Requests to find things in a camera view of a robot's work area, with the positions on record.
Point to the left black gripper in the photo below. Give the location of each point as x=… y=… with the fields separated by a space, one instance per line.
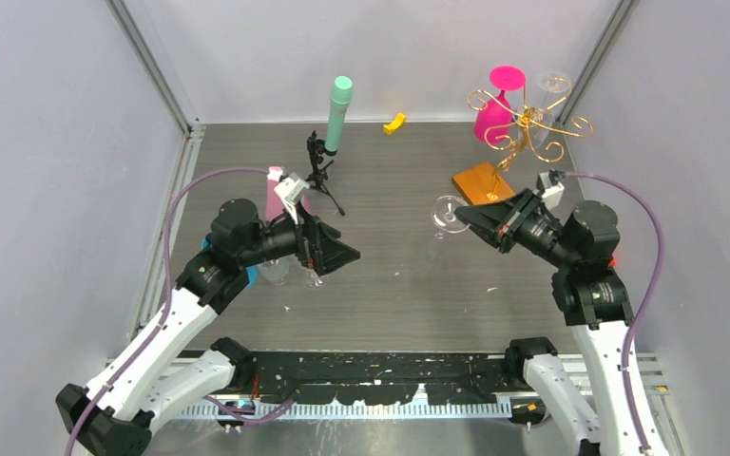
x=313 y=250

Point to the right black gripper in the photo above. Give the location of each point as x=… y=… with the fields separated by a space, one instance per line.
x=498 y=223

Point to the clear ribbed wine glass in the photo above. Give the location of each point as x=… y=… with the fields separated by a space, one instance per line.
x=275 y=271

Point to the clear flute wine glass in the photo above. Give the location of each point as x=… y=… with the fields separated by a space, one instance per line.
x=445 y=222

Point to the pink wine glass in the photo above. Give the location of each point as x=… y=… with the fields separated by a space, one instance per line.
x=494 y=117

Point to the clear tall wine glass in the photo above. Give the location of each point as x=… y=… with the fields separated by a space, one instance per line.
x=547 y=89

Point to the blue wine glass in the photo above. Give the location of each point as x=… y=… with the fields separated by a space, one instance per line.
x=251 y=271

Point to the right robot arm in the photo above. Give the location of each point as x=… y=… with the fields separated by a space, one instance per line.
x=597 y=310

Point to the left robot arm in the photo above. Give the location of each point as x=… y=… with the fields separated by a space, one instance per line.
x=118 y=411

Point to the orange wooden rack base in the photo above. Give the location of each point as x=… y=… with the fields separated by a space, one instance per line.
x=482 y=184

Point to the gold wine glass rack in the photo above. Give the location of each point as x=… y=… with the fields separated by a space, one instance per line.
x=552 y=152

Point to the pink phone stand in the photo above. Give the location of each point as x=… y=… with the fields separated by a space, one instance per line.
x=274 y=204

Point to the black tripod stand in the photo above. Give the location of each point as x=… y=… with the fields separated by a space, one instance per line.
x=321 y=158

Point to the yellow banana toy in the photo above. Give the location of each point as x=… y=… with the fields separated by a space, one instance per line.
x=396 y=123

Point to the green microphone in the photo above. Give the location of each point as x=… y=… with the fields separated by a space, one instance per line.
x=340 y=98

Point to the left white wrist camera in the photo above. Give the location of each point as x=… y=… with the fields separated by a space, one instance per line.
x=290 y=191

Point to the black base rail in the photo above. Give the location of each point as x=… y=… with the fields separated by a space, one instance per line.
x=377 y=378

